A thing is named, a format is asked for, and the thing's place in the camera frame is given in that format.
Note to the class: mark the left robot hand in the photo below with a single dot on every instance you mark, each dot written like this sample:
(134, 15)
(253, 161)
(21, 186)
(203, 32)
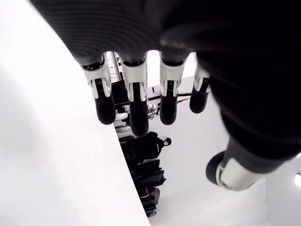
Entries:
(211, 47)

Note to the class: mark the light metal rack cart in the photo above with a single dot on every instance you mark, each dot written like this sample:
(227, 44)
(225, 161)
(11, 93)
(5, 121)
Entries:
(115, 68)

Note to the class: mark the black backpack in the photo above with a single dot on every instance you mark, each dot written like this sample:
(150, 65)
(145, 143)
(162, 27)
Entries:
(145, 146)

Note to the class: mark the black folded bags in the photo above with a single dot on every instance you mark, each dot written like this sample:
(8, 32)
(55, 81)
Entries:
(150, 176)

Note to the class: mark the black wheeled chair base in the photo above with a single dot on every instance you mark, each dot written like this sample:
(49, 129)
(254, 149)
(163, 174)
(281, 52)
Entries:
(150, 200)

